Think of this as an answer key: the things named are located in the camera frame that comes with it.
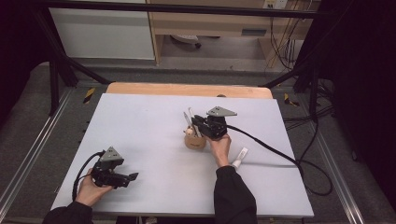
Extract black metal frame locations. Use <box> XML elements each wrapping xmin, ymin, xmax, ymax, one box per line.
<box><xmin>31</xmin><ymin>0</ymin><xmax>328</xmax><ymax>118</ymax></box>

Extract black curtain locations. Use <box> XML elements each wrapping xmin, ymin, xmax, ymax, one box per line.
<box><xmin>0</xmin><ymin>0</ymin><xmax>78</xmax><ymax>125</ymax></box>
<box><xmin>293</xmin><ymin>0</ymin><xmax>396</xmax><ymax>213</ymax></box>

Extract aluminium floor rail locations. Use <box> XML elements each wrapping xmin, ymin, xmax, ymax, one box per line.
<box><xmin>0</xmin><ymin>88</ymin><xmax>75</xmax><ymax>213</ymax></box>
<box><xmin>310</xmin><ymin>124</ymin><xmax>366</xmax><ymax>224</ymax></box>

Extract white cabinet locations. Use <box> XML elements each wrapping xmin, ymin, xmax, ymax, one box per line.
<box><xmin>49</xmin><ymin>7</ymin><xmax>156</xmax><ymax>61</ymax></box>

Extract hanging cable bundle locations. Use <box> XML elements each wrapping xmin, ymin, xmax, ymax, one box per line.
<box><xmin>268</xmin><ymin>0</ymin><xmax>312</xmax><ymax>70</ymax></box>

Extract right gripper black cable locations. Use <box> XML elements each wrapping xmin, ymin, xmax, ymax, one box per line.
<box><xmin>225</xmin><ymin>124</ymin><xmax>333</xmax><ymax>197</ymax></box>

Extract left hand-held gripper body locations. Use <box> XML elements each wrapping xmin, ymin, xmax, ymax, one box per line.
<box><xmin>90</xmin><ymin>146</ymin><xmax>131</xmax><ymax>189</ymax></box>

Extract white table mat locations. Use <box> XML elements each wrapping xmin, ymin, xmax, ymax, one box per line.
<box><xmin>50</xmin><ymin>92</ymin><xmax>315</xmax><ymax>218</ymax></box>

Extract wooden desk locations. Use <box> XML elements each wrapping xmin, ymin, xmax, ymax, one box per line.
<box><xmin>146</xmin><ymin>0</ymin><xmax>321</xmax><ymax>66</ymax></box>

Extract black floor cables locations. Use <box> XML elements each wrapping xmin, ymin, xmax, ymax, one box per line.
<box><xmin>282</xmin><ymin>77</ymin><xmax>338</xmax><ymax>157</ymax></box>

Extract white wall socket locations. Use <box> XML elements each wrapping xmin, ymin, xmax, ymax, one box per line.
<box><xmin>262</xmin><ymin>0</ymin><xmax>289</xmax><ymax>10</ymax></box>

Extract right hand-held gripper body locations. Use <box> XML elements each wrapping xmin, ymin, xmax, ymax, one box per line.
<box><xmin>200</xmin><ymin>105</ymin><xmax>238</xmax><ymax>140</ymax></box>

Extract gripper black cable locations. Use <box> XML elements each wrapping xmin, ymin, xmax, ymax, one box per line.
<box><xmin>72</xmin><ymin>150</ymin><xmax>106</xmax><ymax>202</ymax></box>
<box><xmin>225</xmin><ymin>124</ymin><xmax>333</xmax><ymax>197</ymax></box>

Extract thin white stick tube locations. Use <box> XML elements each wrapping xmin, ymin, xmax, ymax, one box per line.
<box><xmin>188</xmin><ymin>106</ymin><xmax>202</xmax><ymax>138</ymax></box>

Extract office chair base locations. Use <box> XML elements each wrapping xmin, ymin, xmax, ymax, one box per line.
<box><xmin>170</xmin><ymin>34</ymin><xmax>203</xmax><ymax>49</ymax></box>

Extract person's left hand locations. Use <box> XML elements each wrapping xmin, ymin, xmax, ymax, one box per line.
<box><xmin>75</xmin><ymin>167</ymin><xmax>115</xmax><ymax>207</ymax></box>

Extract person's right hand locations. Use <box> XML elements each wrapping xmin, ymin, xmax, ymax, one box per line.
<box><xmin>206</xmin><ymin>133</ymin><xmax>233</xmax><ymax>169</ymax></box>

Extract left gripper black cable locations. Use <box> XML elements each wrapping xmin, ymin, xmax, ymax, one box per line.
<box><xmin>72</xmin><ymin>150</ymin><xmax>106</xmax><ymax>202</ymax></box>

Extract white cosmetic tube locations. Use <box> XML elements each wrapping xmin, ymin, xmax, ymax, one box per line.
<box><xmin>232</xmin><ymin>147</ymin><xmax>249</xmax><ymax>171</ymax></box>

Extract white ballpoint pen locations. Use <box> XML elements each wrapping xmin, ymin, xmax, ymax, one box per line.
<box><xmin>182</xmin><ymin>111</ymin><xmax>192</xmax><ymax>133</ymax></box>

